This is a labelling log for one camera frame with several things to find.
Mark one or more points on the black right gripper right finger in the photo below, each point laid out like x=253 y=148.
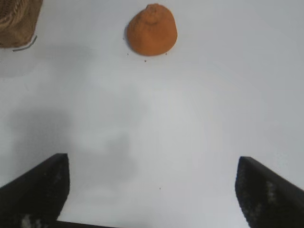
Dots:
x=268 y=199

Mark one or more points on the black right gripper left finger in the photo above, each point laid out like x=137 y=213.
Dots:
x=35 y=190

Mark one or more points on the brown woven wicker basket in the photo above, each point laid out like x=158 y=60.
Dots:
x=16 y=21

